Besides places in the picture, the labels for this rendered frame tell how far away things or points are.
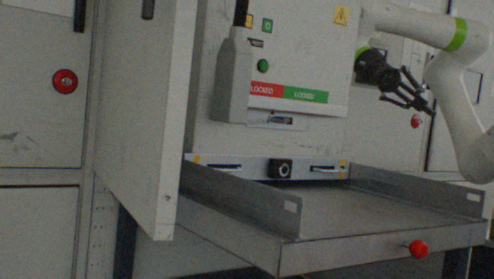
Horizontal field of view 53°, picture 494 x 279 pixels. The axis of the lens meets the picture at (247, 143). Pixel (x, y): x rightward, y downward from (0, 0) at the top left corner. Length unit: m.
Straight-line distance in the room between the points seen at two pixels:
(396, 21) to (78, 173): 1.05
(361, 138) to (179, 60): 1.26
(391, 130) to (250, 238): 1.27
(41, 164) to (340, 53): 0.81
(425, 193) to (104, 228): 0.82
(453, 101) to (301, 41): 0.73
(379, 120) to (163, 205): 1.34
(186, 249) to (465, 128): 0.97
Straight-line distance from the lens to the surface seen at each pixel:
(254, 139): 1.19
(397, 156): 2.06
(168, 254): 1.47
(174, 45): 0.70
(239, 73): 1.02
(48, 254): 1.32
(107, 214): 1.35
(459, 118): 1.79
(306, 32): 1.29
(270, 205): 0.82
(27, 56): 1.23
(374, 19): 1.62
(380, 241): 0.94
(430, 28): 1.74
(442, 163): 2.33
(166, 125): 0.70
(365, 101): 1.87
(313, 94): 1.31
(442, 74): 1.90
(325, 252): 0.83
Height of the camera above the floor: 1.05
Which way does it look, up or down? 5 degrees down
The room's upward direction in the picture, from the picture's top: 6 degrees clockwise
